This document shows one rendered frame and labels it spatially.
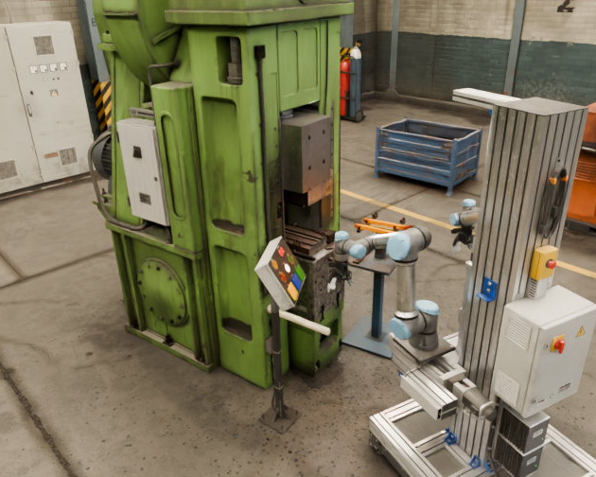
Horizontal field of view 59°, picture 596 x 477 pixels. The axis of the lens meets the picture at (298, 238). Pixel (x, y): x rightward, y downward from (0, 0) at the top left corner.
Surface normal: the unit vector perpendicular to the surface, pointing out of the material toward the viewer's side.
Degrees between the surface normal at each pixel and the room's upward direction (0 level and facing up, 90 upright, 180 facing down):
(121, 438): 0
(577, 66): 87
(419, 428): 0
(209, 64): 89
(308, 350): 90
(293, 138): 90
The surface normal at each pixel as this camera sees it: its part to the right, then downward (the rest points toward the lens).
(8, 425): -0.03, -0.90
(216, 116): -0.59, 0.35
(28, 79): 0.69, 0.30
